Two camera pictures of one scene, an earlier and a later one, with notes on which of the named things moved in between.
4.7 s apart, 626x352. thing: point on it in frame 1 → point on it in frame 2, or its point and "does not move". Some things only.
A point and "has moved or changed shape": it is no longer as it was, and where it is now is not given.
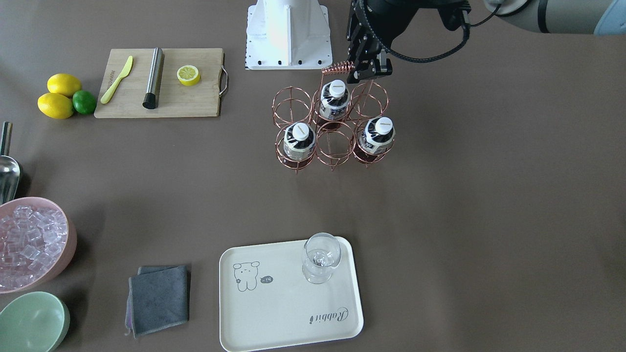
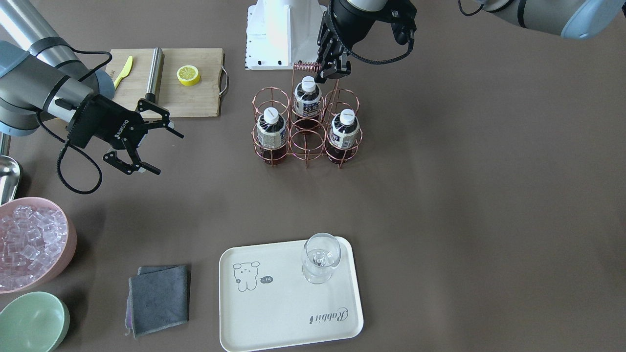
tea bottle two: [299, 142] → [271, 130]
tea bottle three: [376, 137] → [342, 144]
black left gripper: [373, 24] → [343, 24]
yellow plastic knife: [106, 97] does not move
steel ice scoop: [10, 169] does not move
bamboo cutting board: [193, 80] does not move
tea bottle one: [335, 97] → [307, 100]
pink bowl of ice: [37, 242] does not move
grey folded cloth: [158, 297] does not move
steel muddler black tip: [151, 99] does not move
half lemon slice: [188, 75] does not move
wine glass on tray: [321, 252] does not move
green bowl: [34, 321] does not move
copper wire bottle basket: [341, 121] has moved or changed shape
